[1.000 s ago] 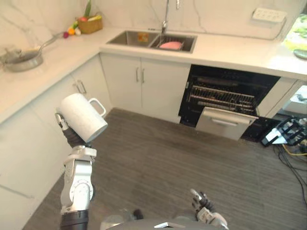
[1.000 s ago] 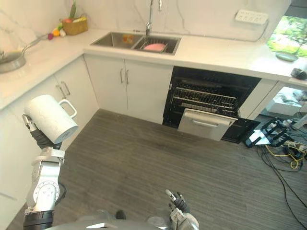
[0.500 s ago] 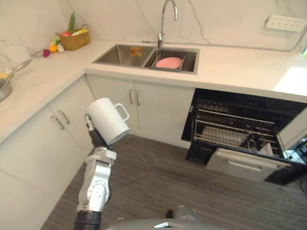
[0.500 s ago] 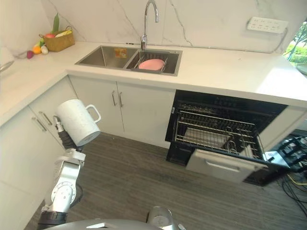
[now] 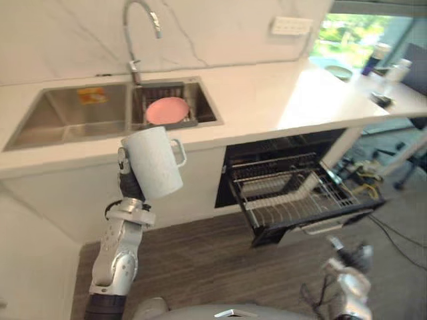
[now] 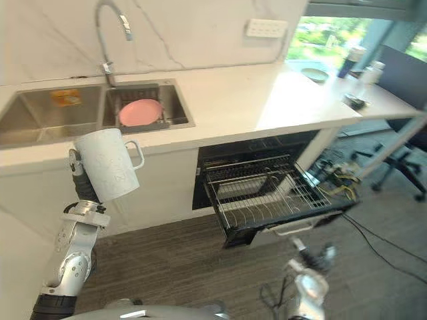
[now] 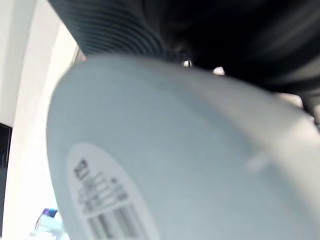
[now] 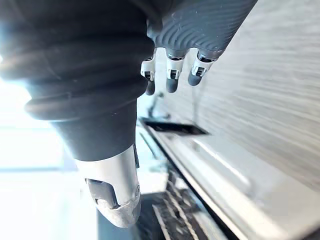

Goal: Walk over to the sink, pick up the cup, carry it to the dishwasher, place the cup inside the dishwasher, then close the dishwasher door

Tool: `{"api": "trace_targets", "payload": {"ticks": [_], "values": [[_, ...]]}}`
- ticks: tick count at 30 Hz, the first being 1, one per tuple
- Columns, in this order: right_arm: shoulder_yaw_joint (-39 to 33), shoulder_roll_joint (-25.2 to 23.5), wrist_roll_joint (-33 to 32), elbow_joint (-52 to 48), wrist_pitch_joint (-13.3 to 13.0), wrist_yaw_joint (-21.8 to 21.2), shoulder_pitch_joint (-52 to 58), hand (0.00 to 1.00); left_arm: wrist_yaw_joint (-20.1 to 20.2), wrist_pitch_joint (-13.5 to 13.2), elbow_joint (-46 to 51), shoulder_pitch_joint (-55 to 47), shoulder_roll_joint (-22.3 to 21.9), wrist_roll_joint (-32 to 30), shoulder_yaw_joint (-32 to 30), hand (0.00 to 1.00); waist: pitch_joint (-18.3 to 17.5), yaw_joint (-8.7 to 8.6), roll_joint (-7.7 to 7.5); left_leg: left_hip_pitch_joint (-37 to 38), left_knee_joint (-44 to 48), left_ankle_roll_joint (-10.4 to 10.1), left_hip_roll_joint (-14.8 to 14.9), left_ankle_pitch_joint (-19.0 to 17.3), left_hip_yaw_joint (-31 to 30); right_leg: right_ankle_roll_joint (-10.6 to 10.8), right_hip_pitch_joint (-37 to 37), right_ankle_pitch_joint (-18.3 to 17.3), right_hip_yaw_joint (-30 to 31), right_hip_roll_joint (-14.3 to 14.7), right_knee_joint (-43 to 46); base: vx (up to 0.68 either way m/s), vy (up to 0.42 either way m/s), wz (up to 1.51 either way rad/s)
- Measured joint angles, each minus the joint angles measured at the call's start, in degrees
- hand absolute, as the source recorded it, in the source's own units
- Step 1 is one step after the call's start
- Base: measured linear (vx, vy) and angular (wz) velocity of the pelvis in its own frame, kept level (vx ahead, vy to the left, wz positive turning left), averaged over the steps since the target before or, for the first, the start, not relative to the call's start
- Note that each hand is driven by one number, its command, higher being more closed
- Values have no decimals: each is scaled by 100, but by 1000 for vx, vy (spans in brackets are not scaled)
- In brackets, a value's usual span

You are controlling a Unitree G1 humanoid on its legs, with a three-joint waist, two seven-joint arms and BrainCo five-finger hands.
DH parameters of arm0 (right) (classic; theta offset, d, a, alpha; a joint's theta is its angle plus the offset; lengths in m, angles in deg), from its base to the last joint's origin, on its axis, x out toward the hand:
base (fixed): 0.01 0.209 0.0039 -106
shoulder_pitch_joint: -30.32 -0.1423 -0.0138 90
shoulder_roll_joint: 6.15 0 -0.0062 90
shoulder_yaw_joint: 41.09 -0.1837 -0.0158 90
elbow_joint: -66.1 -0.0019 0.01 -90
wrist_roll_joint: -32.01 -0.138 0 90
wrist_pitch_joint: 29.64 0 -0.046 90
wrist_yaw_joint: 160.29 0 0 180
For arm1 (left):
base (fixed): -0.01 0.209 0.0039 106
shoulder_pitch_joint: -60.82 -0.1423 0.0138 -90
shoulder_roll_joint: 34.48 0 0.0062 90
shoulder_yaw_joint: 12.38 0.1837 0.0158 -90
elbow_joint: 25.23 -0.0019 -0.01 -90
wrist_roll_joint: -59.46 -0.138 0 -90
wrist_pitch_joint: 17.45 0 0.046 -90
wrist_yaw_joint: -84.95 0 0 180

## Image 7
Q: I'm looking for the left robot hand black cloth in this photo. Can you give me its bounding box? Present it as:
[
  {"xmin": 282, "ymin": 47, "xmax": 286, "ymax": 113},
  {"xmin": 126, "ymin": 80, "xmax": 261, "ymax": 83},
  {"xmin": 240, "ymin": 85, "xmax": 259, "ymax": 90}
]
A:
[{"xmin": 46, "ymin": 0, "xmax": 320, "ymax": 131}]

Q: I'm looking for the pale grey cup barcode label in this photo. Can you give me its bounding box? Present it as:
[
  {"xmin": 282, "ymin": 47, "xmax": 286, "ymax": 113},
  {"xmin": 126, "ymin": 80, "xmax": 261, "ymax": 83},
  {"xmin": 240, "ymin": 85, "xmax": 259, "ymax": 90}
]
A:
[{"xmin": 46, "ymin": 53, "xmax": 320, "ymax": 240}]

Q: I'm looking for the white cabinet panel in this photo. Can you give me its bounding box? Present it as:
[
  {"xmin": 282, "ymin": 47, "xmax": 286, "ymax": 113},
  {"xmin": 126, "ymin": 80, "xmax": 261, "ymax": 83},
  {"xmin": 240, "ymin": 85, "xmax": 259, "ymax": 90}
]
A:
[{"xmin": 0, "ymin": 0, "xmax": 83, "ymax": 240}]

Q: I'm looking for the clear plastic package blue label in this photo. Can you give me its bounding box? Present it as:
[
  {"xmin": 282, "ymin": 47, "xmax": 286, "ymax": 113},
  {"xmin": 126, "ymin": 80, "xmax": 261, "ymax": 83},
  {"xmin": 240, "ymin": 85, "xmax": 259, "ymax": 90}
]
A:
[{"xmin": 24, "ymin": 207, "xmax": 70, "ymax": 240}]

